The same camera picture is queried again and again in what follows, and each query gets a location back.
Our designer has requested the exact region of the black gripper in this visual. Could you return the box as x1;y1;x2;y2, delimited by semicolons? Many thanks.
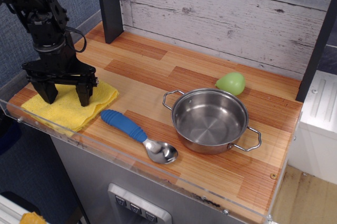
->
22;33;98;107

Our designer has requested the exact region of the yellow towel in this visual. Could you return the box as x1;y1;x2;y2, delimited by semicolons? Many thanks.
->
21;82;119;136

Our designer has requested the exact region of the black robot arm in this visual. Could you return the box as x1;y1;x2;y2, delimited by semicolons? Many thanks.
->
1;0;98;106

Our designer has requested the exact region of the clear acrylic table guard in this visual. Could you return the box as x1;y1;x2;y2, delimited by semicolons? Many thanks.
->
0;11;303;224

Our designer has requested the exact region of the yellow cloth bottom corner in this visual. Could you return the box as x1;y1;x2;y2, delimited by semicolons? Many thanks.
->
19;212;47;224

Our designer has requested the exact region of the small stainless steel pot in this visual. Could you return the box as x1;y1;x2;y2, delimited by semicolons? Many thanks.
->
162;88;262;155

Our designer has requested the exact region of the silver control panel with buttons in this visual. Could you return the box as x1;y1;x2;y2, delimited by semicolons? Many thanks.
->
107;183;173;224

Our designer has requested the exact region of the green plastic pear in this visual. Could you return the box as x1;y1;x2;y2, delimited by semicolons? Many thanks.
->
215;72;245;96

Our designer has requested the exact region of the white side cabinet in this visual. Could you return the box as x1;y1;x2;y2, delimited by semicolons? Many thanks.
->
288;70;336;184

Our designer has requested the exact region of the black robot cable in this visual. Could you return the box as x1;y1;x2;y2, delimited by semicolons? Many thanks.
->
65;26;87;53

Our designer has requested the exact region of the blue handled metal spoon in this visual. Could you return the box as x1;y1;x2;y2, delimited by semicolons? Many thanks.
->
101;109;179;164

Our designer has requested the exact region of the dark left support post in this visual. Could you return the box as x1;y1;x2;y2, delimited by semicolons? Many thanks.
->
99;0;124;44

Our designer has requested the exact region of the dark support post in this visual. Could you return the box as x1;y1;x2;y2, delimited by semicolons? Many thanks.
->
295;0;336;102
99;0;124;44

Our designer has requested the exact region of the dark right support post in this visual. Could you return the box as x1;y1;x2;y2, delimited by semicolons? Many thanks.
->
295;0;336;102

